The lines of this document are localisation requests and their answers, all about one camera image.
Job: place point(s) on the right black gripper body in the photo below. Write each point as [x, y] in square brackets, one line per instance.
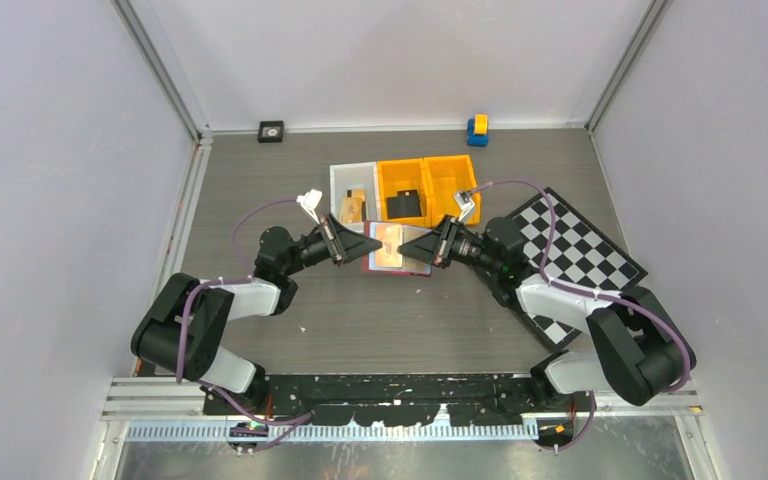
[458, 245]

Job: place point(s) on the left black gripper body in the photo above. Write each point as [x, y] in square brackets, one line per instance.
[317, 247]

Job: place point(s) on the red card holder wallet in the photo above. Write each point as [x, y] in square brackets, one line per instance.
[365, 263]

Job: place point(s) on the dark grey credit card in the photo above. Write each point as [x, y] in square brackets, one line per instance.
[404, 204]

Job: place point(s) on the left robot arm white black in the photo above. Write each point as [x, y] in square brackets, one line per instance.
[183, 328]

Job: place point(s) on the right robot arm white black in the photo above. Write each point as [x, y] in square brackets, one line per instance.
[637, 351]

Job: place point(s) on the orange bin with cards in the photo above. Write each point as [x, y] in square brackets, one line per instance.
[404, 174]

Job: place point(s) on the empty orange bin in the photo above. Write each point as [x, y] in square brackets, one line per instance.
[448, 175]

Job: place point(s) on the blue yellow toy block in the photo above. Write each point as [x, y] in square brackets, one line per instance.
[477, 131]

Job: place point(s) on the black white checkerboard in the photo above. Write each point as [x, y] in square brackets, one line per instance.
[580, 253]

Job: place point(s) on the small black square box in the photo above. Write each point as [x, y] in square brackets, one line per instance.
[271, 131]

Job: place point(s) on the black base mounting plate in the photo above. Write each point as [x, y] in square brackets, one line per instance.
[401, 400]

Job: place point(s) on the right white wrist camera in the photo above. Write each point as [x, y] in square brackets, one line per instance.
[468, 204]

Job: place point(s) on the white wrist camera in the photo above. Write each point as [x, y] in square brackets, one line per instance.
[309, 202]
[468, 204]

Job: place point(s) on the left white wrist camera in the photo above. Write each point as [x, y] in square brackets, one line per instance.
[309, 202]

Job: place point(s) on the aluminium rail frame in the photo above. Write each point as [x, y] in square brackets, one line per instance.
[162, 409]

